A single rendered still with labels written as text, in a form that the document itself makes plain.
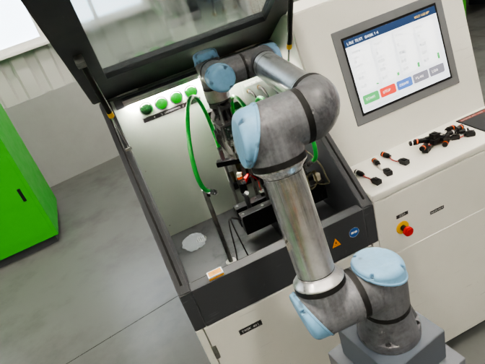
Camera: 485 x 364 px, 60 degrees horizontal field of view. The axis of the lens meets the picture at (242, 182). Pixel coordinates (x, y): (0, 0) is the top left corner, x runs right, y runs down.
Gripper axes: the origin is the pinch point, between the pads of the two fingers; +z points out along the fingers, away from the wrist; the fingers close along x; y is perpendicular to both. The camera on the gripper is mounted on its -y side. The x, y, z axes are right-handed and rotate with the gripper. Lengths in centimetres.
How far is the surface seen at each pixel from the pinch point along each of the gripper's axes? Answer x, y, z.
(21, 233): -149, -233, 98
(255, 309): -14, 22, 45
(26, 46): -94, -386, -30
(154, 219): -32.6, 2.7, 8.8
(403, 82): 71, -5, 2
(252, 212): -0.5, 0.5, 23.4
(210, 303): -27.1, 21.6, 34.2
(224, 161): 0.1, -22.8, 11.4
